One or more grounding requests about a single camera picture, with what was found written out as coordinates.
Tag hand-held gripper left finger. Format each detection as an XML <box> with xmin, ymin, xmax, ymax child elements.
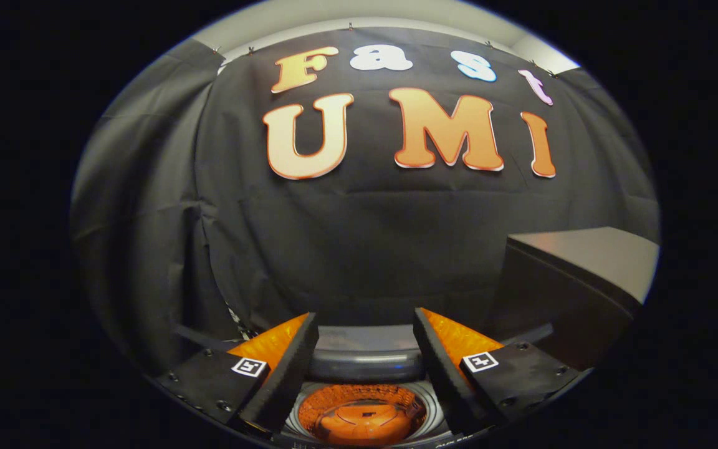
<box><xmin>156</xmin><ymin>312</ymin><xmax>321</xmax><ymax>437</ymax></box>

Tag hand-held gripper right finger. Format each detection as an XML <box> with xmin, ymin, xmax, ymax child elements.
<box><xmin>413</xmin><ymin>307</ymin><xmax>585</xmax><ymax>437</ymax></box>

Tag yellow polo shirt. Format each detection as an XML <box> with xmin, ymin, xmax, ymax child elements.
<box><xmin>318</xmin><ymin>402</ymin><xmax>414</xmax><ymax>445</ymax></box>

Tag black backdrop cloth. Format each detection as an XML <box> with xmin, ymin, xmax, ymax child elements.
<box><xmin>71</xmin><ymin>26</ymin><xmax>660</xmax><ymax>375</ymax></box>

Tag row of black cloth clips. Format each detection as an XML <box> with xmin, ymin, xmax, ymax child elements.
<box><xmin>211</xmin><ymin>22</ymin><xmax>556</xmax><ymax>79</ymax></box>

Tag black white braided cable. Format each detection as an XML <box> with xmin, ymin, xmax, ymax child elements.
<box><xmin>225</xmin><ymin>301</ymin><xmax>257</xmax><ymax>340</ymax></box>

